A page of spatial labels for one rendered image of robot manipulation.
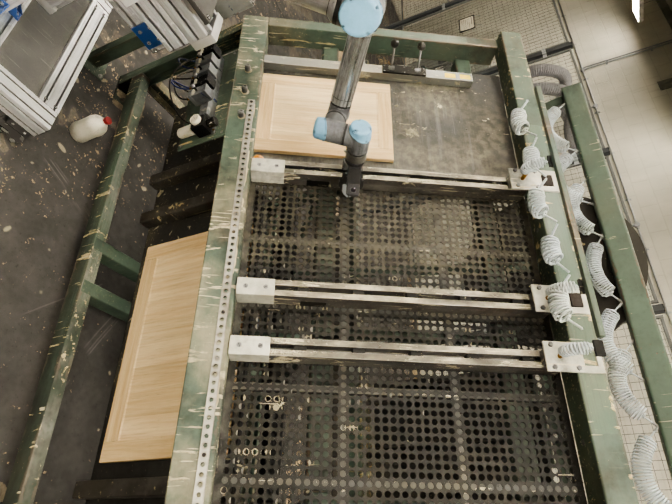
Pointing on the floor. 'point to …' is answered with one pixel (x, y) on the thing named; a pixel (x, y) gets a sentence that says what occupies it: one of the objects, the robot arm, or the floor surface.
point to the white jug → (89, 128)
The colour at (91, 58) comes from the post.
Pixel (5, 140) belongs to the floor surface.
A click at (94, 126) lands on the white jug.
